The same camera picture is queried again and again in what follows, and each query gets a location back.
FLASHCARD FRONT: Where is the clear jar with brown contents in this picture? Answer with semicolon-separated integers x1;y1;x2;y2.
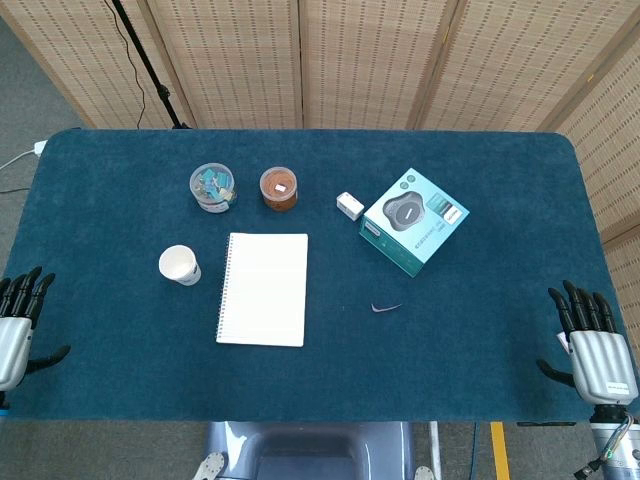
258;167;300;213

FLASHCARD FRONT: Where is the small white box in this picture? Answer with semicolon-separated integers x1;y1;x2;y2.
336;192;366;220

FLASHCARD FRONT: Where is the blue table mat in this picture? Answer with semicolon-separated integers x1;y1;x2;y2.
0;128;627;425

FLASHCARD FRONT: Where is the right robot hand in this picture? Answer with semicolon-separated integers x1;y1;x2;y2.
536;279;640;406

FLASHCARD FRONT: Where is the thin black hanging cable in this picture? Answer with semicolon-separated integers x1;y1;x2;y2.
103;0;147;130

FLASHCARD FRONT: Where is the teal product box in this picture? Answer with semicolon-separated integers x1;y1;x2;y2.
358;167;471;279

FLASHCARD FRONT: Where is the black tripod stand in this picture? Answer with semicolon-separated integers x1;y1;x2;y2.
110;0;191;130

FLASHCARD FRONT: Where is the white power cable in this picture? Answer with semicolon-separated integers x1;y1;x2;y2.
0;148;37;171

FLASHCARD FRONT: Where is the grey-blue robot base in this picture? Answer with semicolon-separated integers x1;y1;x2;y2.
203;421;417;480

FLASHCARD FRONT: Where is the bamboo folding screen panel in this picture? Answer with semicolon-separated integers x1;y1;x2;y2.
0;0;197;130
602;234;640;341
554;42;640;244
412;0;640;133
147;0;305;130
299;0;461;130

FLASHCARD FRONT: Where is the white paper cup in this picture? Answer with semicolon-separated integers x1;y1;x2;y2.
158;244;203;287

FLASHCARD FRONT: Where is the yellow floor tape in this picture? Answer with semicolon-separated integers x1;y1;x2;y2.
489;421;512;480

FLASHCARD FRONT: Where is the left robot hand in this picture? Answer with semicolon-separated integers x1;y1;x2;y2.
0;266;72;396

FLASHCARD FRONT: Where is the white table leg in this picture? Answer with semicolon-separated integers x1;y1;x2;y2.
428;421;443;480

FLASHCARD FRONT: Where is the clear jar of binder clips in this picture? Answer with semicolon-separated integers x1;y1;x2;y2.
188;162;239;213

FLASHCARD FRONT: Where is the white spiral notebook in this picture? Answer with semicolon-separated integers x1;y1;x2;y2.
215;232;310;349

